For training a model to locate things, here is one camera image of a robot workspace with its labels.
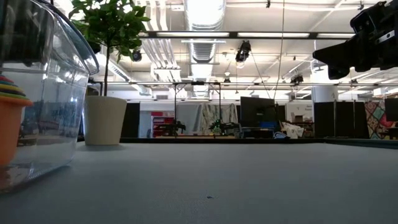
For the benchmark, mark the black computer monitor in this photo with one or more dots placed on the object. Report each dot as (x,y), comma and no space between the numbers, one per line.
(258,109)

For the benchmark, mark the red storage shelf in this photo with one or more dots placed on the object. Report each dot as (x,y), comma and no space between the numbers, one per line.
(161,119)

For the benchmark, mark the purple measuring cup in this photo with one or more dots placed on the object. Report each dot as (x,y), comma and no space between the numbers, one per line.
(12,92)

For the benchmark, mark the wooden table with black frame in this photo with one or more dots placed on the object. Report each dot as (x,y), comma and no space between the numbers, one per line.
(186,140)

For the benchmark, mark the red measuring cup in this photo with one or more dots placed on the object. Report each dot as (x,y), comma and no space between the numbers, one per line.
(2,77)

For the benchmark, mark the black screen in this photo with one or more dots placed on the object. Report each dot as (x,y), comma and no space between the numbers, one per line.
(391,109)

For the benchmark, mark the white plant pot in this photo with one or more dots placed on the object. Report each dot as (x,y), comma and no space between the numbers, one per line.
(105,124)

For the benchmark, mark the black metal frame stand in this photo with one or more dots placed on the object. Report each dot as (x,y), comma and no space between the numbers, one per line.
(99,83)
(175,99)

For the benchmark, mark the narrow black partition panel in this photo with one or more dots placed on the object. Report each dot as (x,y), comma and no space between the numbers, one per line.
(130,121)

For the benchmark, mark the wide dark partition panels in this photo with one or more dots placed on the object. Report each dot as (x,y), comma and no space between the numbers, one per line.
(342,119)

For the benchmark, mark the black hanging ceiling camera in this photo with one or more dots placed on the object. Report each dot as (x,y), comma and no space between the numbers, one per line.
(243,51)
(136,56)
(297,79)

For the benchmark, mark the green leafy plant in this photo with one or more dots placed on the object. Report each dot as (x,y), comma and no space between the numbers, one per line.
(109,28)

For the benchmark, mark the background black robot arm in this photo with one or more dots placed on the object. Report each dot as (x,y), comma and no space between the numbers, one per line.
(174,127)
(224,126)

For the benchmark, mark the silver ceiling air duct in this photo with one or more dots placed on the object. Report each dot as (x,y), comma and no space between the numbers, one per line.
(203,49)

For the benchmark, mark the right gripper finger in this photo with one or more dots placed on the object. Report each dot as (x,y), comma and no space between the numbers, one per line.
(339,72)
(335,57)

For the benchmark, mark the white round pillar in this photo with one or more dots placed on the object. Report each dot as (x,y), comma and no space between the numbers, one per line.
(325,93)

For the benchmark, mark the blue storage bin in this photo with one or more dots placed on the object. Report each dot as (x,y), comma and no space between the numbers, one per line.
(268,124)

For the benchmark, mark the orange measuring cup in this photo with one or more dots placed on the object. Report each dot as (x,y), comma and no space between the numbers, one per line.
(9,130)

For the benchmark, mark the long ceiling light fixture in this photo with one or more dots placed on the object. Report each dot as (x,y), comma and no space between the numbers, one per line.
(248,35)

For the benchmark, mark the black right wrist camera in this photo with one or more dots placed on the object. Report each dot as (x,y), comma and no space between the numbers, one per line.
(363,20)

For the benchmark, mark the green measuring cup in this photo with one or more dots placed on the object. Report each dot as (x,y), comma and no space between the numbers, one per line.
(12,96)

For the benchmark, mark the patterned patchwork quilt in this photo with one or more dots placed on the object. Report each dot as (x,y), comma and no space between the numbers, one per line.
(374,118)

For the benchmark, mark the white cloth bag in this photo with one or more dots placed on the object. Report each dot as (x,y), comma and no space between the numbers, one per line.
(292,129)

